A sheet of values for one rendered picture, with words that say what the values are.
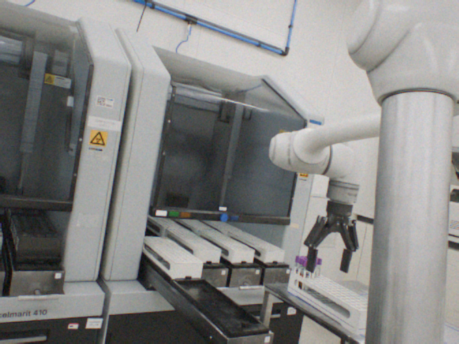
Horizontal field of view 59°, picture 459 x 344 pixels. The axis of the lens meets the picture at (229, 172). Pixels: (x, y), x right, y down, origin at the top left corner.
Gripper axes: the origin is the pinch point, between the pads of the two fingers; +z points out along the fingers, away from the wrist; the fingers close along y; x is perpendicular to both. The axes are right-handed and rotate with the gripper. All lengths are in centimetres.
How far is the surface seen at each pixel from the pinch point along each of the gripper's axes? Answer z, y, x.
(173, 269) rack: 8.6, -39.6, 22.2
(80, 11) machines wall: -90, -63, 151
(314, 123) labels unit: -47, 22, 45
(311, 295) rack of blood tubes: 8.5, -4.5, -0.1
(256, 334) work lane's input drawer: 12.5, -30.7, -12.2
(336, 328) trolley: 11.2, -7.7, -14.8
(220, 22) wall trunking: -109, 20, 152
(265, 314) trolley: 20.4, -9.3, 13.6
